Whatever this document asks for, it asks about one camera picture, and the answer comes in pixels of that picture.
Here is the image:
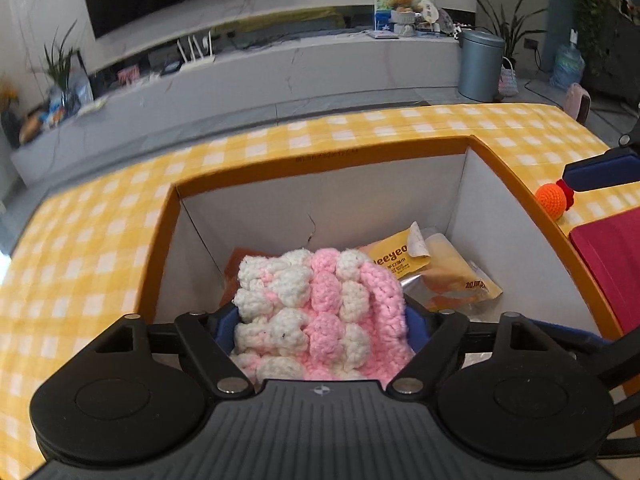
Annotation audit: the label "woven basket bag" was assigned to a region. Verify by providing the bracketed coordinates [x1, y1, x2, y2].
[497, 57, 519, 99]

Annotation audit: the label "red box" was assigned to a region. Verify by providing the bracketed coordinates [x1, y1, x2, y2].
[568, 212, 640, 342]

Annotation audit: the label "blue water jug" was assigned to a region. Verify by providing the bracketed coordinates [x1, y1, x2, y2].
[549, 29, 586, 91]

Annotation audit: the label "bushy vine plant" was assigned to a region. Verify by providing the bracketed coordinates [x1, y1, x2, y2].
[562, 0, 621, 79]

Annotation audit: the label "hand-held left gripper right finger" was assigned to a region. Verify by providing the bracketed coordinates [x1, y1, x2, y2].
[386, 305, 561, 396]

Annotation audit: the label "orange cardboard box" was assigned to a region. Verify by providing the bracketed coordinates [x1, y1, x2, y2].
[134, 135, 630, 401]

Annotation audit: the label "blue snack bag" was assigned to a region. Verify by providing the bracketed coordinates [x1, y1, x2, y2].
[38, 104, 66, 129]

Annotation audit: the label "long-leaf potted plant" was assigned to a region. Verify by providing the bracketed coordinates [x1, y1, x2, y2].
[467, 0, 549, 81]

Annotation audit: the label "pink heater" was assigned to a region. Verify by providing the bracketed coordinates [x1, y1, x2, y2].
[563, 83, 592, 124]

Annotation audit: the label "dark cabinet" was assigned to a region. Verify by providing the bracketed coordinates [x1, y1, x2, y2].
[584, 0, 640, 102]

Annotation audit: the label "dark vase yellow flowers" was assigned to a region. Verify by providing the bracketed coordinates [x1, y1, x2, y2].
[0, 77, 24, 149]

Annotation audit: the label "green plant glass vase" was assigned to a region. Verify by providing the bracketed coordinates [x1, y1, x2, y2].
[42, 19, 84, 116]

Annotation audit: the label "pink white knitted piece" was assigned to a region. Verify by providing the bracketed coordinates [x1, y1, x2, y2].
[230, 247, 416, 382]

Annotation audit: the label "yellow snack packet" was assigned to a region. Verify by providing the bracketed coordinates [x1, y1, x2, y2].
[400, 233, 504, 316]
[357, 222, 434, 281]

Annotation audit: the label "grey trash can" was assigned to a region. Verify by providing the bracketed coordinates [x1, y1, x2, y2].
[457, 28, 506, 104]

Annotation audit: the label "orange crochet ball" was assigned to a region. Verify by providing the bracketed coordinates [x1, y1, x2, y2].
[534, 180, 574, 219]

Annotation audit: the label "brown teddy bear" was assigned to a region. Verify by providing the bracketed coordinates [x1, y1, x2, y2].
[389, 0, 417, 39]

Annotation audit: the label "marble television console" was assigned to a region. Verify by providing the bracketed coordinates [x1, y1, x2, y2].
[10, 4, 464, 187]

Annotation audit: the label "yellow checkered tablecloth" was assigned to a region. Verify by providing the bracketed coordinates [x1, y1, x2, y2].
[0, 102, 640, 480]

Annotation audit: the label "white round fan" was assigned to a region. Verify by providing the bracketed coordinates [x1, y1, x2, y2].
[417, 0, 441, 29]

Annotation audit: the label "black cables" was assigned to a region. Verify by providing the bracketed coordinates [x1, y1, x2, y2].
[234, 29, 296, 51]

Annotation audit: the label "golden ornament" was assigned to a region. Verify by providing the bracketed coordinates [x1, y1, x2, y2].
[17, 112, 44, 144]

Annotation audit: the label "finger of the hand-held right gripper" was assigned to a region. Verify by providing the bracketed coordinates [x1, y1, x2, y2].
[562, 132, 640, 194]
[530, 317, 640, 396]

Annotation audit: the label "white router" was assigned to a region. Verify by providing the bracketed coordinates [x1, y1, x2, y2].
[175, 32, 217, 69]

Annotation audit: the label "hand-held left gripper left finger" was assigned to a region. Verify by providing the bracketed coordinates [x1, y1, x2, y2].
[95, 307, 256, 398]

